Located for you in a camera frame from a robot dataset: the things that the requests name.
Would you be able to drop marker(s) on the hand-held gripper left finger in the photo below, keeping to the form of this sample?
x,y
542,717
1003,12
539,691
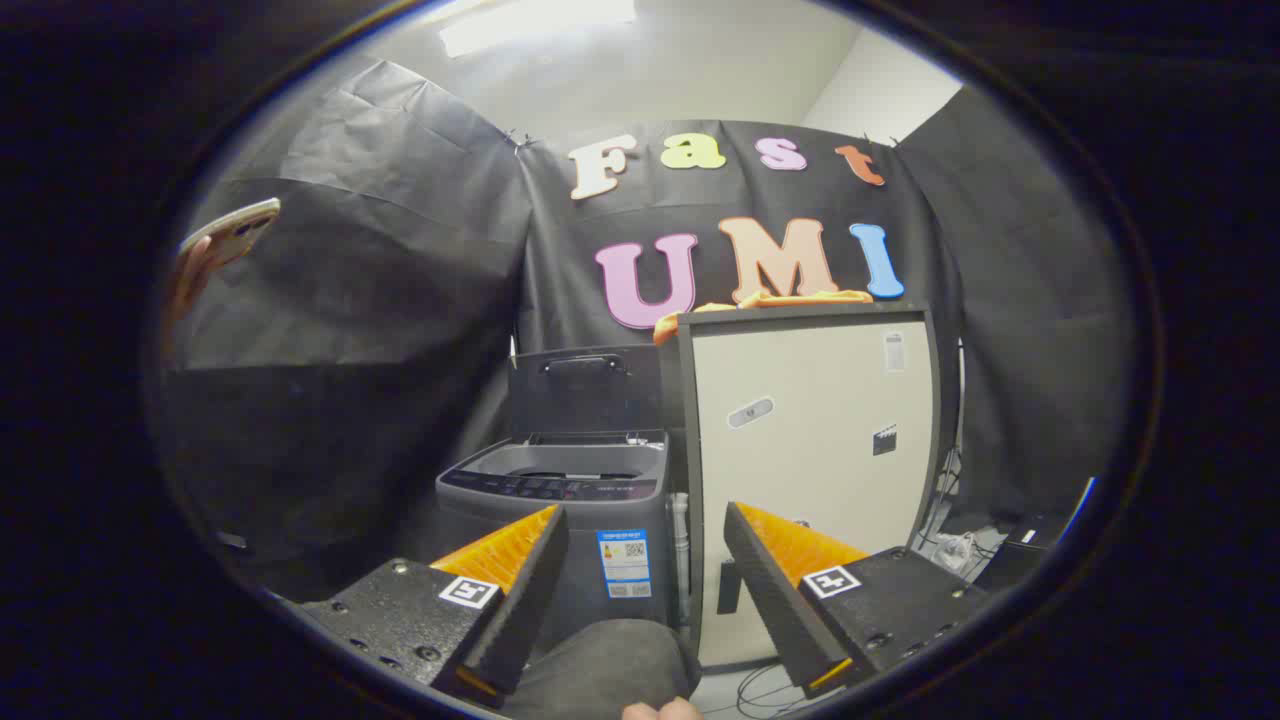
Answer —
x,y
525,600

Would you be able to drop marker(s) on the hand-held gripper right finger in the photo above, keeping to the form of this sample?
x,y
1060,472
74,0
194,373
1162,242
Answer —
x,y
775,600

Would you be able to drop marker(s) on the grey washing machine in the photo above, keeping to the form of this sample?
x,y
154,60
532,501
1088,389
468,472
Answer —
x,y
560,485

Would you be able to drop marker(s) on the orange polo shirt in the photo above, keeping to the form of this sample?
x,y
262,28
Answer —
x,y
668,325

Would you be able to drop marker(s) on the black box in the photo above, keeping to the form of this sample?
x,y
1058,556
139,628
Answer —
x,y
1020,550

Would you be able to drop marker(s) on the black backdrop cloth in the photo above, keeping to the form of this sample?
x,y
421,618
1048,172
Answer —
x,y
400,300

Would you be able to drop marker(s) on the smartphone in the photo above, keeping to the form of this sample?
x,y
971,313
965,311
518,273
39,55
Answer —
x,y
232,232

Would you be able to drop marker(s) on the white cabinet with dark frame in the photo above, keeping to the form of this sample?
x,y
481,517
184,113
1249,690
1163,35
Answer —
x,y
800,450

